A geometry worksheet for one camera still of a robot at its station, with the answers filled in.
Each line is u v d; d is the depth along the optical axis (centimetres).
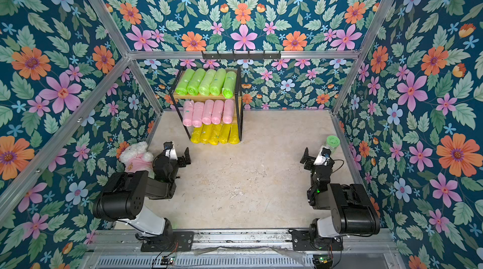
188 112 91
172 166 75
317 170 69
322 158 75
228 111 91
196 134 101
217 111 91
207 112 91
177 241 73
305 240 74
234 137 101
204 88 77
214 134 101
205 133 102
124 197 46
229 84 78
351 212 44
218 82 78
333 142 93
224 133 103
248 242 75
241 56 93
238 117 88
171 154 80
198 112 91
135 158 88
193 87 77
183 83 78
